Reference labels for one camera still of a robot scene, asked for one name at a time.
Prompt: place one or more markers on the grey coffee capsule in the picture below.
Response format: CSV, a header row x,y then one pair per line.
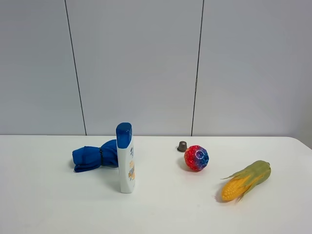
x,y
182,146

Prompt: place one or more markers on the white blue shampoo bottle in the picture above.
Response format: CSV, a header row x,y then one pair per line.
x,y
125,156

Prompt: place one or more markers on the red blue bumpy ball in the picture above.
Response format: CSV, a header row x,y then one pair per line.
x,y
196,158

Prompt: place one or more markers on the black hair band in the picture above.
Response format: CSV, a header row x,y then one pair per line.
x,y
101,156

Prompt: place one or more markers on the rolled blue cloth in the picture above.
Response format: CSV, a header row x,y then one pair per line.
x,y
88,157

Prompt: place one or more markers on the yellow toy corn cob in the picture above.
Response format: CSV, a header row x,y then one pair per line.
x,y
245,180

